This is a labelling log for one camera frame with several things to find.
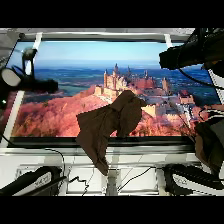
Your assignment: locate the brown garment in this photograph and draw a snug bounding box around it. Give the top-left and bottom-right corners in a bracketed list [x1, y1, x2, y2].
[75, 89, 148, 177]
[194, 115, 224, 175]

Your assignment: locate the black cable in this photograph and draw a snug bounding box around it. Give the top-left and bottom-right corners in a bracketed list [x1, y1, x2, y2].
[116, 165, 158, 193]
[67, 168, 98, 196]
[0, 132, 67, 178]

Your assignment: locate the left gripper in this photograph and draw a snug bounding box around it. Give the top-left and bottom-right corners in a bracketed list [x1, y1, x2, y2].
[32, 78, 60, 95]

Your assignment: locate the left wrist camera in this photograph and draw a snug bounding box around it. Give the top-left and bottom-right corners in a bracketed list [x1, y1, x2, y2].
[21, 47, 39, 77]

